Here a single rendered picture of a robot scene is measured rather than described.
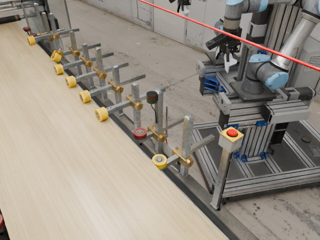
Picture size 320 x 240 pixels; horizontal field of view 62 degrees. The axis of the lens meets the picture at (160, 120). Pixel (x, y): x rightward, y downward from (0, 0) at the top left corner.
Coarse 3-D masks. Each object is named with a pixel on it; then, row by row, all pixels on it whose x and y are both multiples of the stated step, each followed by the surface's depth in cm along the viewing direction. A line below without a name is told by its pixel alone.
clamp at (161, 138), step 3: (153, 126) 168; (150, 129) 166; (153, 129) 166; (153, 132) 164; (153, 135) 166; (156, 135) 163; (159, 135) 162; (162, 135) 162; (156, 138) 164; (159, 138) 162; (162, 138) 162; (165, 138) 164; (162, 141) 163
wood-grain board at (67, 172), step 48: (0, 48) 255; (0, 96) 190; (48, 96) 190; (0, 144) 151; (48, 144) 151; (96, 144) 151; (0, 192) 125; (48, 192) 125; (96, 192) 125; (144, 192) 125
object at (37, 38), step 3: (63, 30) 276; (66, 30) 276; (69, 30) 277; (72, 30) 279; (75, 30) 281; (78, 30) 283; (60, 33) 273; (63, 33) 275; (66, 33) 277; (39, 36) 263; (42, 36) 264; (45, 36) 266; (48, 36) 267; (51, 36) 269; (36, 39) 262; (39, 39) 263; (42, 39) 265
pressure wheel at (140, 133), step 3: (135, 129) 161; (138, 129) 161; (141, 129) 161; (144, 129) 161; (135, 132) 158; (138, 132) 159; (141, 132) 159; (144, 132) 158; (135, 135) 157; (138, 135) 156; (141, 135) 156; (144, 135) 157; (135, 138) 158; (138, 138) 157; (141, 138) 157; (144, 138) 158; (141, 144) 165
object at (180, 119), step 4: (180, 116) 178; (184, 116) 178; (172, 120) 175; (176, 120) 175; (180, 120) 176; (164, 124) 172; (168, 124) 172; (172, 124) 173; (176, 124) 175; (164, 128) 169; (168, 128) 172; (148, 132) 165; (152, 132) 165; (148, 136) 164; (152, 136) 166; (140, 140) 161; (144, 140) 163
